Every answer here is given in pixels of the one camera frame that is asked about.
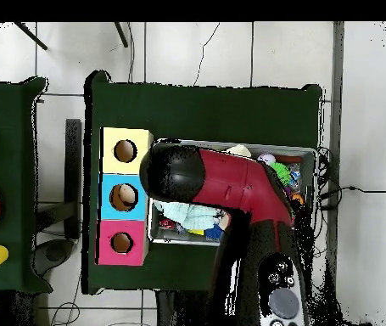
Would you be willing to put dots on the white baseball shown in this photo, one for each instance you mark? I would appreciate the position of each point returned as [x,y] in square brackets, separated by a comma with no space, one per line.
[266,159]

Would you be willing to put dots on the dark green tablecloth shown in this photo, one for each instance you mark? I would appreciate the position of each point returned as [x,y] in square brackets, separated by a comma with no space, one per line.
[199,115]
[16,170]

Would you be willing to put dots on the wooden box with three holes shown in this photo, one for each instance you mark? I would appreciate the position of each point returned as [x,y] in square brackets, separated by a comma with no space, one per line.
[142,167]

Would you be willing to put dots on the black tripod leg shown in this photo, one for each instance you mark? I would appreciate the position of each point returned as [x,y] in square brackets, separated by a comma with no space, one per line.
[121,34]
[30,35]

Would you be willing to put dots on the grey floor strip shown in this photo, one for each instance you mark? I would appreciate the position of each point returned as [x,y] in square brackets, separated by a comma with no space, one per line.
[338,102]

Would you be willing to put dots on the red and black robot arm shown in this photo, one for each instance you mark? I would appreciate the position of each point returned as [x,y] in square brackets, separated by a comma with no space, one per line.
[233,183]

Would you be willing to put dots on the mint green cloth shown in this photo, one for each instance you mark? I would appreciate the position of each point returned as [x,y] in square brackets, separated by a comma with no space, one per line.
[192,217]

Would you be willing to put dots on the small orange basketball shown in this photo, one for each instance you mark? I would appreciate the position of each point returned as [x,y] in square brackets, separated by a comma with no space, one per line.
[296,198]

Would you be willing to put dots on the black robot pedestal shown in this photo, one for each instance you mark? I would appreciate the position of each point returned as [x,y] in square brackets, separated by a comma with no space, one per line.
[179,312]

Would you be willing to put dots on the green spiky ball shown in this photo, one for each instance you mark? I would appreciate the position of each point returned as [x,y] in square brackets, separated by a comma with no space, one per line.
[282,173]

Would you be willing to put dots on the small blue fuzzy toy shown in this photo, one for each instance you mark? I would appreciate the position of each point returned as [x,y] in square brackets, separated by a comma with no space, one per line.
[214,233]

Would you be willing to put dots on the cream muslin cloth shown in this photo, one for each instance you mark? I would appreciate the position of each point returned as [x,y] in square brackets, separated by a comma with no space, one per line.
[239,151]

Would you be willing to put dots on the clear mesh bin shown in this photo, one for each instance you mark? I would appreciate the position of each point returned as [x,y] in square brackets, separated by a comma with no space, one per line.
[172,238]

